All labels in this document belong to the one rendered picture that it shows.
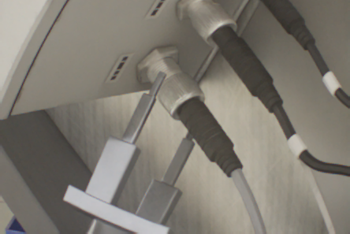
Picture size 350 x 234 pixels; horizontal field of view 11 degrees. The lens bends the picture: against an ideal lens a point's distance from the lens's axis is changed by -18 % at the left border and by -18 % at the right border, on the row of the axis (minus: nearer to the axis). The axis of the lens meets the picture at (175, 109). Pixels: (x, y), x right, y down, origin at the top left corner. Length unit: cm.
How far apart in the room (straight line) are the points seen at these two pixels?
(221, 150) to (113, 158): 4
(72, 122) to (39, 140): 2
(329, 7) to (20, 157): 19
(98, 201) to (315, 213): 10
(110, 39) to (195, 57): 6
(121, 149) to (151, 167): 10
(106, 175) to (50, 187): 12
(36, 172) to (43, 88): 11
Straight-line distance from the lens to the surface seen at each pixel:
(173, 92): 84
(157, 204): 86
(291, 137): 80
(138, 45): 84
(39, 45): 79
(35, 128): 96
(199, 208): 90
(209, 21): 82
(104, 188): 81
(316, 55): 78
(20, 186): 92
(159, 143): 91
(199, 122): 84
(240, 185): 83
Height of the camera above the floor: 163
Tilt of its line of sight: 8 degrees down
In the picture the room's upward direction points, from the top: 3 degrees counter-clockwise
